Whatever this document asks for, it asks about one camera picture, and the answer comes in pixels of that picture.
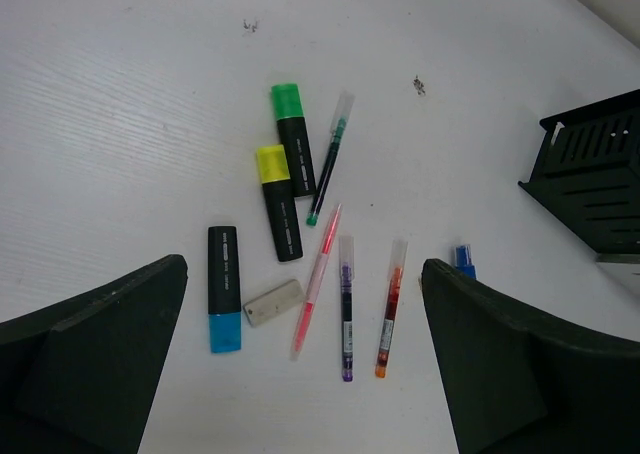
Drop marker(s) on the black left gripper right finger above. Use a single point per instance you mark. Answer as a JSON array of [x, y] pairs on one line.
[[520, 380]]

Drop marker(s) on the grey white eraser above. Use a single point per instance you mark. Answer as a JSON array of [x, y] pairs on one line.
[[274, 302]]

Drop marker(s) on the green gel pen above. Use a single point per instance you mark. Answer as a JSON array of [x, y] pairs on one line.
[[337, 130]]

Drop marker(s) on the blue gel pen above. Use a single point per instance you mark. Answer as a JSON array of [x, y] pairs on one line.
[[463, 260]]

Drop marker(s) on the black slotted pen holder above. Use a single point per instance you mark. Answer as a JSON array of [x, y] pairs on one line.
[[586, 173]]

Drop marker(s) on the orange gel pen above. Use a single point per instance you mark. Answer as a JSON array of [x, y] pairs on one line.
[[396, 272]]

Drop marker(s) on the blue cap black highlighter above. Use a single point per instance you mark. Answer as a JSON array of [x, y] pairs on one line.
[[224, 293]]

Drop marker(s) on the green cap black highlighter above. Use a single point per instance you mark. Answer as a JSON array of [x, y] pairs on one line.
[[292, 132]]

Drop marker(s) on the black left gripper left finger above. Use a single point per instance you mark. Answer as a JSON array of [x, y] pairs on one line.
[[80, 376]]

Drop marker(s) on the pink gel pen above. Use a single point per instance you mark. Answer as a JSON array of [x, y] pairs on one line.
[[315, 282]]

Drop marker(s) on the yellow cap black highlighter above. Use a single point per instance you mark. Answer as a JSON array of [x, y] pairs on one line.
[[280, 203]]

